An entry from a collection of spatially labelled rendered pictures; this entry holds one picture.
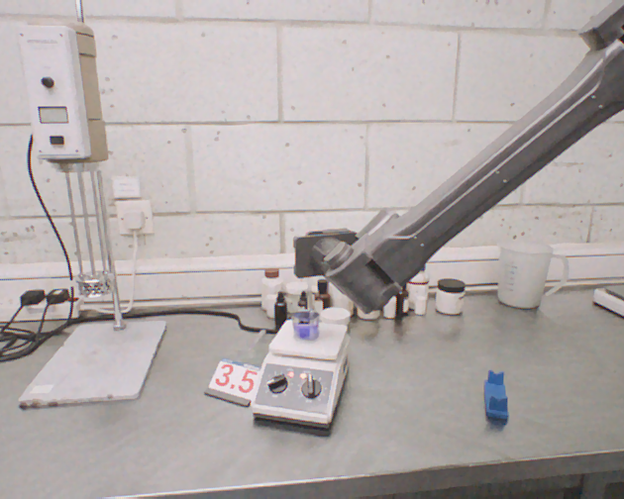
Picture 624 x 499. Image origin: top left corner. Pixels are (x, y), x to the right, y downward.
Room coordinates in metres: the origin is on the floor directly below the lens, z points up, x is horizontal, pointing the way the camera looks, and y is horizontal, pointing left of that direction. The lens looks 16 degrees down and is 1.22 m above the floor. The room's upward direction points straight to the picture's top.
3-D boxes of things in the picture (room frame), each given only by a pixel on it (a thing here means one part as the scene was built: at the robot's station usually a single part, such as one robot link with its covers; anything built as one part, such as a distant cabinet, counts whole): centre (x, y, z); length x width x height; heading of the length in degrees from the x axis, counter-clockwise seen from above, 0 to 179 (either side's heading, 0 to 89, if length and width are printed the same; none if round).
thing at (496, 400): (0.68, -0.31, 0.77); 0.10 x 0.03 x 0.04; 162
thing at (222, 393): (0.71, 0.14, 0.77); 0.09 x 0.06 x 0.04; 65
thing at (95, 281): (0.83, 0.42, 1.02); 0.07 x 0.07 x 0.25
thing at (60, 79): (0.81, 0.42, 1.25); 0.15 x 0.11 x 0.24; 7
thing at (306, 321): (0.74, 0.01, 0.87); 0.06 x 0.05 x 0.08; 131
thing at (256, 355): (0.81, 0.12, 0.76); 0.06 x 0.06 x 0.02
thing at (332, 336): (0.75, 0.00, 0.83); 0.12 x 0.12 x 0.01; 76
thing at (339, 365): (0.72, 0.01, 0.79); 0.22 x 0.13 x 0.08; 166
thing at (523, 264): (1.11, -0.55, 0.82); 0.18 x 0.13 x 0.15; 46
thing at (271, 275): (1.08, 0.10, 0.80); 0.06 x 0.06 x 0.10
